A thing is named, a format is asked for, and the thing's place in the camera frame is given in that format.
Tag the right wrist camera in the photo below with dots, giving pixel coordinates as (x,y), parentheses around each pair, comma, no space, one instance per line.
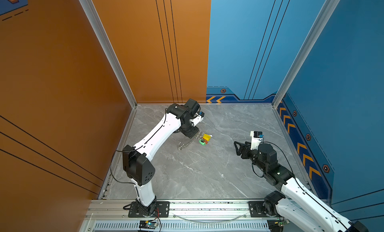
(256,139)

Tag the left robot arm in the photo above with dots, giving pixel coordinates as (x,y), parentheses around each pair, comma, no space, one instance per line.
(137,160)

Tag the aluminium corner post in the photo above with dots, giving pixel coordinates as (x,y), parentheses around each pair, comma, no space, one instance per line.
(101,34)
(315,31)

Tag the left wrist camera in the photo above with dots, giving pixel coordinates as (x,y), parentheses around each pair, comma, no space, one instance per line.
(198,118)

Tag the green circuit board left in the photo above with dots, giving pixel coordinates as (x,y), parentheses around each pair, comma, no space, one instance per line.
(147,226)

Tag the yellow plastic key fob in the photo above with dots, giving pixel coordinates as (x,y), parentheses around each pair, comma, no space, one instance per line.
(206,137)

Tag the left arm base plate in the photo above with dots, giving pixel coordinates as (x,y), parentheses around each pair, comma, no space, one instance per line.
(159,209)

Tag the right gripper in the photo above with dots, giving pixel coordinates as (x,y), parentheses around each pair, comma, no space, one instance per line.
(246,148)

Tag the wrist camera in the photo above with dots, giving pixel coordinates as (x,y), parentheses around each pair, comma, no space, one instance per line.
(198,118)
(256,139)

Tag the aluminium corner post left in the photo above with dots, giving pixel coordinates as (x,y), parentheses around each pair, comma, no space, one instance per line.
(101,34)

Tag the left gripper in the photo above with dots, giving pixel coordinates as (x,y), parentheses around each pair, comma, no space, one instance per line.
(195,130)

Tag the green circuit board right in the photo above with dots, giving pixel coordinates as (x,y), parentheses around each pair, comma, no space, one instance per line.
(277,226)

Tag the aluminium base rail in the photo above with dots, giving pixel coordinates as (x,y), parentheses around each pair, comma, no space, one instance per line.
(223,215)

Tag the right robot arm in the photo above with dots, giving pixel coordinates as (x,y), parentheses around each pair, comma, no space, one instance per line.
(292,200)

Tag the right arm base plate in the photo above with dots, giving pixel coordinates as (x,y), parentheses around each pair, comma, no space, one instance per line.
(257,209)

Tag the green circuit board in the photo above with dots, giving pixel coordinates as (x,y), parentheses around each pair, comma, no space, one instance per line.
(147,226)
(277,226)

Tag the aluminium corner post right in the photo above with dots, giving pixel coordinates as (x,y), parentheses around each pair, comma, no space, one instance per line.
(315,31)

